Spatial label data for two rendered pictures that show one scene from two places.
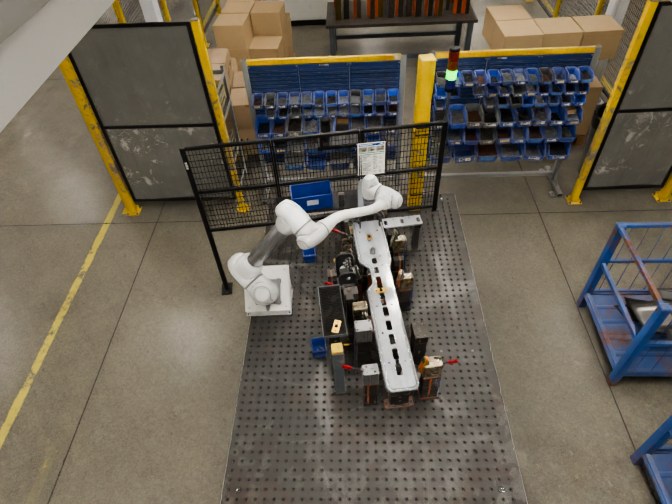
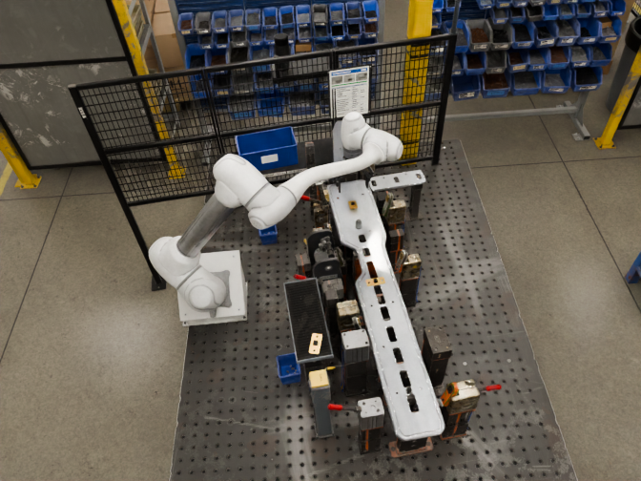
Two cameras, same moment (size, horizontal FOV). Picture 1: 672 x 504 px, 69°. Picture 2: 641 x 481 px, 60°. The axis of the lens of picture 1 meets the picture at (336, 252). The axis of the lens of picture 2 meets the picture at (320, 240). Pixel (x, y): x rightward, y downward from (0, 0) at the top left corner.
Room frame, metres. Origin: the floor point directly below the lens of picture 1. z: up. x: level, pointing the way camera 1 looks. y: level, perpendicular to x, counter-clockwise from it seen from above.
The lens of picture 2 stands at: (0.56, 0.04, 2.97)
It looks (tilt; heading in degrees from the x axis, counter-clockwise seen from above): 49 degrees down; 357
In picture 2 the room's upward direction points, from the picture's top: 4 degrees counter-clockwise
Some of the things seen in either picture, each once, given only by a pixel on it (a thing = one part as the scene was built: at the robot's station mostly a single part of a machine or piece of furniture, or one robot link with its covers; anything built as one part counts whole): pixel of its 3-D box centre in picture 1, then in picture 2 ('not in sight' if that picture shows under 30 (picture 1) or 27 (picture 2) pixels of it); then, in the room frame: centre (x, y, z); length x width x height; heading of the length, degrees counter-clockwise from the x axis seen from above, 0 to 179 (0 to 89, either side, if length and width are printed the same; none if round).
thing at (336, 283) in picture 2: (351, 308); (334, 309); (1.95, -0.08, 0.89); 0.13 x 0.11 x 0.38; 94
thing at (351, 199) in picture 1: (334, 201); (299, 156); (2.88, -0.02, 1.02); 0.90 x 0.22 x 0.03; 94
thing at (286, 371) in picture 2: (318, 348); (289, 369); (1.76, 0.15, 0.74); 0.11 x 0.10 x 0.09; 4
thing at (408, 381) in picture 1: (382, 293); (378, 285); (1.98, -0.28, 1.00); 1.38 x 0.22 x 0.02; 4
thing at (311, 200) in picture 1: (311, 196); (267, 150); (2.87, 0.16, 1.10); 0.30 x 0.17 x 0.13; 96
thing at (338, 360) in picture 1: (338, 370); (321, 407); (1.49, 0.03, 0.92); 0.08 x 0.08 x 0.44; 4
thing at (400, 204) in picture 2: (398, 254); (394, 227); (2.42, -0.45, 0.87); 0.12 x 0.09 x 0.35; 94
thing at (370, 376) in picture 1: (370, 385); (369, 427); (1.40, -0.15, 0.88); 0.11 x 0.10 x 0.36; 94
